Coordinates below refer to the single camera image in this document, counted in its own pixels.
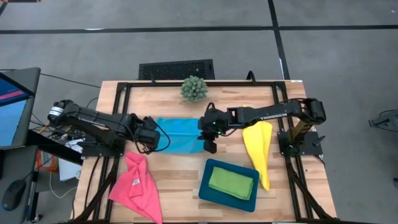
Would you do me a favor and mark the black perforated floor grille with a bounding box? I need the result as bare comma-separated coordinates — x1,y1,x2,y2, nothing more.
138,58,215,81

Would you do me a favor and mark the white paper sheet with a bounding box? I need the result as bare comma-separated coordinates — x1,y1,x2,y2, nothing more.
58,138,85,182

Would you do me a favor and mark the black floor cable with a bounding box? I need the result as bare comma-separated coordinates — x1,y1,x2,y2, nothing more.
39,73,102,89

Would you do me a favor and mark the black floor stand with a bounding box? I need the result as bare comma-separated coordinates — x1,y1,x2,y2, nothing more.
368,108,398,133

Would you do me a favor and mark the teal plastic bin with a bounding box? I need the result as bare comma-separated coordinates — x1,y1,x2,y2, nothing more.
198,158,261,213

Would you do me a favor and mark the green microfiber towel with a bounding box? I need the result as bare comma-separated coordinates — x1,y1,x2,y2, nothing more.
208,166,255,201

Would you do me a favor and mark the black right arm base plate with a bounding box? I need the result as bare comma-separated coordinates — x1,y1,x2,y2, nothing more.
277,130,324,156

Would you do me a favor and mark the orange bag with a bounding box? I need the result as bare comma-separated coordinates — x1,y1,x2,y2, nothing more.
35,150,60,174

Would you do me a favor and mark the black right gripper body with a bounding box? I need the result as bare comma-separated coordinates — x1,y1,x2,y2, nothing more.
197,105,231,141

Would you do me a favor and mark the artificial green potted plant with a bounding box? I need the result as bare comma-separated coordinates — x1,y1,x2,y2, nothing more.
180,75,208,103

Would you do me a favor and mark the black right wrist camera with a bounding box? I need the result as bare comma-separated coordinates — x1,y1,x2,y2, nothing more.
203,139,218,154

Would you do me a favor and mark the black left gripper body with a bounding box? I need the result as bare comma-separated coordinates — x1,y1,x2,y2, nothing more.
129,114,162,151

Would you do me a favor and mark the black computer mouse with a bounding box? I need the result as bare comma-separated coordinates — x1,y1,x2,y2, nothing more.
2,179,26,212

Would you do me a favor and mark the gray side desk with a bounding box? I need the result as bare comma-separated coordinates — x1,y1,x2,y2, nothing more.
0,144,40,224

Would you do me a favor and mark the yellow microfiber towel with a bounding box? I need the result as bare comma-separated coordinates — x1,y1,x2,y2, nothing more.
242,120,274,191

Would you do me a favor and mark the pink microfiber towel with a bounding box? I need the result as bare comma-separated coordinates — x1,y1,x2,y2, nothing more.
108,151,164,224

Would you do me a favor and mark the light blue microfiber towel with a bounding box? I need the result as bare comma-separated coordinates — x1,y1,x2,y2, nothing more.
154,117,206,155

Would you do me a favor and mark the black metal table frame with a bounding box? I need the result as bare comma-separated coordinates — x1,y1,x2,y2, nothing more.
73,80,338,223

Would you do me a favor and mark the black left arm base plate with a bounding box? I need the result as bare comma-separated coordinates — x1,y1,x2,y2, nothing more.
81,138,127,158

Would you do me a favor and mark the blue-lit computer screen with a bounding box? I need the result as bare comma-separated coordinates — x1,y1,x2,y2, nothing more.
0,67,41,150

